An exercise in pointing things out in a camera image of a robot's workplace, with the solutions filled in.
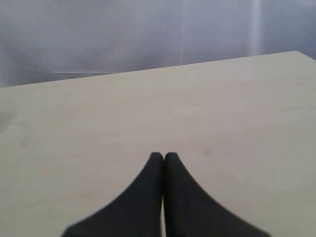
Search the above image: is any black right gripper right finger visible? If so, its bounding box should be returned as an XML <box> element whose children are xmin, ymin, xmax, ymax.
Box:
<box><xmin>163</xmin><ymin>152</ymin><xmax>249</xmax><ymax>237</ymax></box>

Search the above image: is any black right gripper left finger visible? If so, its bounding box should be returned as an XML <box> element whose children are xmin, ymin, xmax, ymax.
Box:
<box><xmin>62</xmin><ymin>152</ymin><xmax>163</xmax><ymax>237</ymax></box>

